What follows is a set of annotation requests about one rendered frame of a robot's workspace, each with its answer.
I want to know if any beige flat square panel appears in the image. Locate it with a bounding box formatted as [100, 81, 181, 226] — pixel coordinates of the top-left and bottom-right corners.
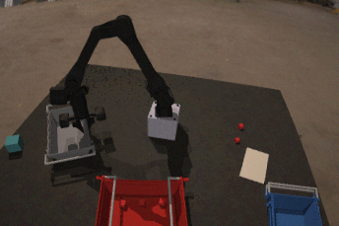
[239, 147, 269, 184]

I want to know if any small teal block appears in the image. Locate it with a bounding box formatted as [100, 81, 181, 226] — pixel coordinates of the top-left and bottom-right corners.
[5, 134, 24, 153]

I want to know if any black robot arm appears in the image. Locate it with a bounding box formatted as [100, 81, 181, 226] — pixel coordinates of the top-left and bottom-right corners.
[49, 15, 174, 117]

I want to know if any red plastic tray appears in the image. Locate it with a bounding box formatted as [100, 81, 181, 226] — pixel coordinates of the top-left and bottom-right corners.
[95, 175, 188, 226]

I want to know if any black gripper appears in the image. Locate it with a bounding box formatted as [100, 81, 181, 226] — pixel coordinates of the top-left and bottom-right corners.
[59, 102, 106, 133]

